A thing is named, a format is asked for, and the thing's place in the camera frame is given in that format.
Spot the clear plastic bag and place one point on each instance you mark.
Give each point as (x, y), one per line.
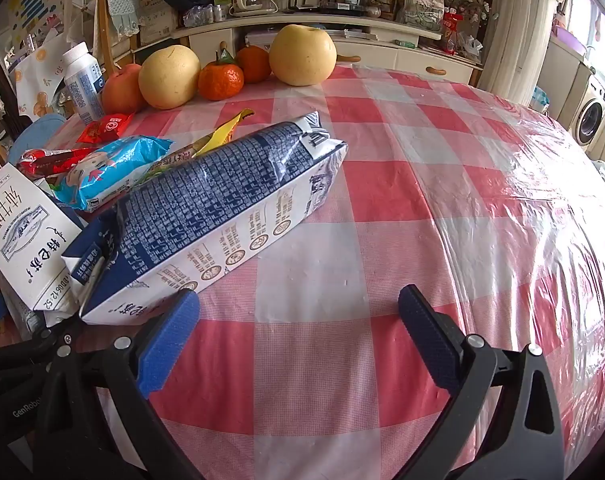
(422, 5)

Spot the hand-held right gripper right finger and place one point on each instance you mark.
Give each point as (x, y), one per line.
(427, 340)

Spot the blue cushioned chair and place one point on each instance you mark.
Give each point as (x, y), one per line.
(35, 137)

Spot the light wooden chair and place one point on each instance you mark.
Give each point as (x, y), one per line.
(105, 45)

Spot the cloth covered air conditioner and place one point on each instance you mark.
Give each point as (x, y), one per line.
(522, 30)

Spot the cream television cabinet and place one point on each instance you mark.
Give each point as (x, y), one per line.
(382, 42)

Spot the red checkered tablecloth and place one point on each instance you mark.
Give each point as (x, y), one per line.
(407, 200)

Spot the orange print cloth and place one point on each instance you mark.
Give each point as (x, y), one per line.
(42, 80)

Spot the yellow green snack wrapper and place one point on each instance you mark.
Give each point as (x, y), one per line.
(220, 137)

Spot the small red wrapper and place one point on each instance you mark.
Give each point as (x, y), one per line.
(105, 127)

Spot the yellow pear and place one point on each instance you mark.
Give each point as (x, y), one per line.
(170, 77)
(302, 55)

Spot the red apple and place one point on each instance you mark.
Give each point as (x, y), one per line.
(120, 92)

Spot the blue and white milk carton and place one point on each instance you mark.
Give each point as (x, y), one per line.
(207, 200)

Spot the white plastic bottle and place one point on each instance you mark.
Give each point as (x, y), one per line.
(82, 85)

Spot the red sausage wrapper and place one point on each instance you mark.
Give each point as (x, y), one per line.
(47, 160)

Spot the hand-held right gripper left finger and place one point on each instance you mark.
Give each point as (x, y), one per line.
(170, 340)

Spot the lace chair cover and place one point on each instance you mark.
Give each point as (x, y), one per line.
(122, 7)

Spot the blue snack wrapper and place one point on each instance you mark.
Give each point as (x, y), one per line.
(112, 170)

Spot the white washing machine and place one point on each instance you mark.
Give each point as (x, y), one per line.
(595, 115)

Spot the orange tangerine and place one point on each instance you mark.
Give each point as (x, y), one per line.
(255, 62)
(221, 82)

